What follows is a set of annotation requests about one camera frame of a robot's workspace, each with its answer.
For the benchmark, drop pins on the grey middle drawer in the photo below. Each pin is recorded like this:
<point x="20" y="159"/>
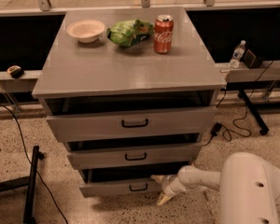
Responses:
<point x="131" y="156"/>

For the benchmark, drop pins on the small black box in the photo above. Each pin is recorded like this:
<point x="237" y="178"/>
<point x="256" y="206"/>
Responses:
<point x="252" y="59"/>

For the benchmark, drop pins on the grey drawer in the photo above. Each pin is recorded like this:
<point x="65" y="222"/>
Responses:
<point x="128" y="124"/>
<point x="131" y="156"/>
<point x="119" y="180"/>

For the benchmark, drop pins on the red cola can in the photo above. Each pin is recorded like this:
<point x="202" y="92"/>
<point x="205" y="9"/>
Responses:
<point x="163" y="33"/>

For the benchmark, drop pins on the black stand leg right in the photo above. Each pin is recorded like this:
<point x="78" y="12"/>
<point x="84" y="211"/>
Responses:
<point x="263" y="127"/>

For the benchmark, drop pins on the grey drawer cabinet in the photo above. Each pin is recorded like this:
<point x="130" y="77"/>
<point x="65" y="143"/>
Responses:
<point x="103" y="77"/>

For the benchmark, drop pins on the green chip bag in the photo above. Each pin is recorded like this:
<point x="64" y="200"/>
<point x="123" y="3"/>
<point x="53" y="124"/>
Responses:
<point x="128" y="33"/>

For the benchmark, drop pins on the white paper bowl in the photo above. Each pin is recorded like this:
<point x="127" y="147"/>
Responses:
<point x="86" y="31"/>

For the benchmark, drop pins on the grey bottom drawer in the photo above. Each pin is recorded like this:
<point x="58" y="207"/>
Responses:
<point x="119" y="180"/>

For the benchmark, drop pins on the small black yellow device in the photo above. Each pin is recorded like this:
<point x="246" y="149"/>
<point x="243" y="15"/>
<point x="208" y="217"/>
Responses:
<point x="15" y="71"/>

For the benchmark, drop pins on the grey top drawer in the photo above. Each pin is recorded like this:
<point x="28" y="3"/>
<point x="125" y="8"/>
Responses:
<point x="128" y="124"/>

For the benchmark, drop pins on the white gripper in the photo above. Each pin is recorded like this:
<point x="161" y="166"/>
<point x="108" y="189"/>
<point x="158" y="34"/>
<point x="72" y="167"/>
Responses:
<point x="168" y="187"/>

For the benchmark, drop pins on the black stand left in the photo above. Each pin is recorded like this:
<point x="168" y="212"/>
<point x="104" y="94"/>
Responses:
<point x="29" y="182"/>

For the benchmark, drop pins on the black power adapter with cable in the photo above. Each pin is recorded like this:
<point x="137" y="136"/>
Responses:
<point x="217" y="127"/>

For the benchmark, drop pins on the clear water bottle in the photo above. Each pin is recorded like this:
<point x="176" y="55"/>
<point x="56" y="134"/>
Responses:
<point x="237" y="55"/>

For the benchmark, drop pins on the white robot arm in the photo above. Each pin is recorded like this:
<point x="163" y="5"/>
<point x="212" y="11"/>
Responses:
<point x="248" y="186"/>

